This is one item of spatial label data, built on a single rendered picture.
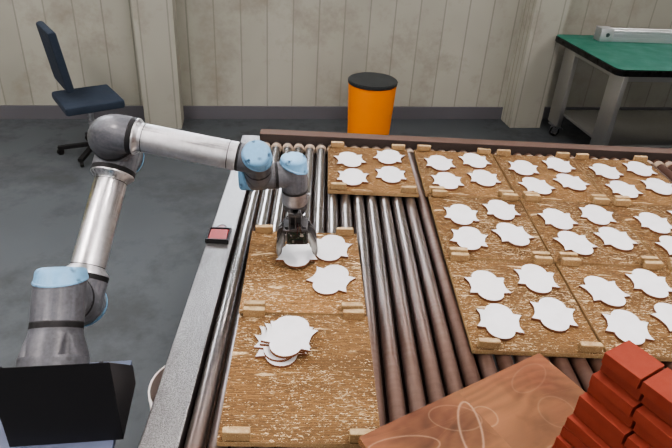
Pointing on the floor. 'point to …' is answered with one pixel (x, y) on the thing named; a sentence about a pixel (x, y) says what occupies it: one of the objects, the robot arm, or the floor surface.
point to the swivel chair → (75, 103)
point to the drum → (370, 102)
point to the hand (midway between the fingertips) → (297, 253)
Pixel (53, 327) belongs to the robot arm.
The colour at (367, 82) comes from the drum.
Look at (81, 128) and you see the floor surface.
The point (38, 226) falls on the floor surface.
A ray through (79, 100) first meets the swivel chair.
